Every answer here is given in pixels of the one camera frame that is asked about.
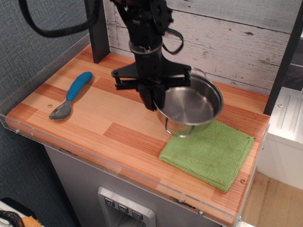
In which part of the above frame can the blue handled metal spoon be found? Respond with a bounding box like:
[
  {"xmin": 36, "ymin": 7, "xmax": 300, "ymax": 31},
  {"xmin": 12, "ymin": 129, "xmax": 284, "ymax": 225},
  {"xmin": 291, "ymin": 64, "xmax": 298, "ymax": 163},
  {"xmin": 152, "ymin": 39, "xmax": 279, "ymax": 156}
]
[{"xmin": 49, "ymin": 72, "xmax": 93, "ymax": 121}]

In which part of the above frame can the dark grey right post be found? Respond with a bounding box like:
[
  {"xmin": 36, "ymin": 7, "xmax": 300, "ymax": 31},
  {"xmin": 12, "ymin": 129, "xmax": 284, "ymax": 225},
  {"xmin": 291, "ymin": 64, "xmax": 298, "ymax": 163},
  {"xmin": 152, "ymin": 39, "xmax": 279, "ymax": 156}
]
[{"xmin": 263, "ymin": 1, "xmax": 303, "ymax": 116}]

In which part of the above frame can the white toy sink unit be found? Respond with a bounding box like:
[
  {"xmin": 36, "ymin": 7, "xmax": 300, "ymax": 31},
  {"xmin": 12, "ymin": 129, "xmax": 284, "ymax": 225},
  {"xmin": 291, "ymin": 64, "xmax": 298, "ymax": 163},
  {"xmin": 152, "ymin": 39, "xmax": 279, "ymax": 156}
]
[{"xmin": 257, "ymin": 87, "xmax": 303, "ymax": 189}]

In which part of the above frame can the orange plush object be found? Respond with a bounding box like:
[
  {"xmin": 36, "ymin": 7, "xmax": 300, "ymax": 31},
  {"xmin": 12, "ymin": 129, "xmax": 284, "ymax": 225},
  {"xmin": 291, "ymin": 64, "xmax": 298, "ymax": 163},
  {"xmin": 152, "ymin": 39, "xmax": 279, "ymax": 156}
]
[{"xmin": 21, "ymin": 216, "xmax": 43, "ymax": 227}]

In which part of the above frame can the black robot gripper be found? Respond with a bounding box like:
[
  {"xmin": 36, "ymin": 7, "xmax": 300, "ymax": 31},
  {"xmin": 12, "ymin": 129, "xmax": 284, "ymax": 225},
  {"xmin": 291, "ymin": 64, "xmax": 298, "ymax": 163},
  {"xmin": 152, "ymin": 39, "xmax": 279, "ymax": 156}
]
[{"xmin": 112, "ymin": 49, "xmax": 191, "ymax": 111}]

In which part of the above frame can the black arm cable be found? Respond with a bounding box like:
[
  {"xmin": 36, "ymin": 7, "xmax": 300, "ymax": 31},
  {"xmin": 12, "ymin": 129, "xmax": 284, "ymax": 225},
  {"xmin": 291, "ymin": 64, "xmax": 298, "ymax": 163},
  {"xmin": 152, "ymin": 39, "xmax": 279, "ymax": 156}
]
[{"xmin": 18, "ymin": 0, "xmax": 184, "ymax": 55}]

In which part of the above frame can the folded green towel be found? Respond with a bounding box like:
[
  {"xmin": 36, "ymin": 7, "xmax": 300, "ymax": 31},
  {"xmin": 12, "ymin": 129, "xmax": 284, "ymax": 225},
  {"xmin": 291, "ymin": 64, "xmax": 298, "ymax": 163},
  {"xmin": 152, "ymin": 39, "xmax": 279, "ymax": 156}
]
[{"xmin": 160, "ymin": 121, "xmax": 254, "ymax": 192}]

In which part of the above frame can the black braided hose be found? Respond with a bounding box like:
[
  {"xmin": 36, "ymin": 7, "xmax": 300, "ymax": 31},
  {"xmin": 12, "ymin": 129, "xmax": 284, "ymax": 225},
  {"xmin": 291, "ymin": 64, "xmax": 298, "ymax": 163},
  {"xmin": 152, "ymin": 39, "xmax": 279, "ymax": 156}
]
[{"xmin": 0, "ymin": 210, "xmax": 24, "ymax": 227}]

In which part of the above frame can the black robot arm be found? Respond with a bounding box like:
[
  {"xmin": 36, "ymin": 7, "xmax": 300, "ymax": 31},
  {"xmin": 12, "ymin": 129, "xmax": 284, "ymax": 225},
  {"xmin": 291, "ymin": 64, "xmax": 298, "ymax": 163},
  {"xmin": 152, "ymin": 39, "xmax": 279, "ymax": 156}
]
[{"xmin": 112, "ymin": 0, "xmax": 191, "ymax": 111}]

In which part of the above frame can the stainless steel pot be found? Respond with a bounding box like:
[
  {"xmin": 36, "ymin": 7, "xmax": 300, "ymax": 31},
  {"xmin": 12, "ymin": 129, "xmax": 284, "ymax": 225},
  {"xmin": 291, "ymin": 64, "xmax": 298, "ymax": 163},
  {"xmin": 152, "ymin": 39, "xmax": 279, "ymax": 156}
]
[{"xmin": 155, "ymin": 68, "xmax": 223, "ymax": 138}]

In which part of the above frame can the clear acrylic table guard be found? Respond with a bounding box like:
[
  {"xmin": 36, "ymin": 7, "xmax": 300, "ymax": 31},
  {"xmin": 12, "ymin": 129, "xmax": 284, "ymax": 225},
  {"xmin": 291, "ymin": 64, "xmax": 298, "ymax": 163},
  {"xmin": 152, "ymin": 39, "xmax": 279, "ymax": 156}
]
[{"xmin": 0, "ymin": 36, "xmax": 269, "ymax": 227}]

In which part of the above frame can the silver dispenser button panel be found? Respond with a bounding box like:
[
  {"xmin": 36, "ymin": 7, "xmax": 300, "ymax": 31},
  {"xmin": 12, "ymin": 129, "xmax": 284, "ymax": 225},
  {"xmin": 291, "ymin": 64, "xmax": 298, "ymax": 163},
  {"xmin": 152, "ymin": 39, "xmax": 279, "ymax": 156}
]
[{"xmin": 98, "ymin": 187, "xmax": 156, "ymax": 227}]

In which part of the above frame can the grey toy fridge cabinet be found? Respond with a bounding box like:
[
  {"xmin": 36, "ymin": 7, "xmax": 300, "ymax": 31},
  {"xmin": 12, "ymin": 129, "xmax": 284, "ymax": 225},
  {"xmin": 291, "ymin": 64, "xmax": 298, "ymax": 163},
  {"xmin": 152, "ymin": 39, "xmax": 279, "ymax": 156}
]
[{"xmin": 46, "ymin": 147, "xmax": 219, "ymax": 227}]

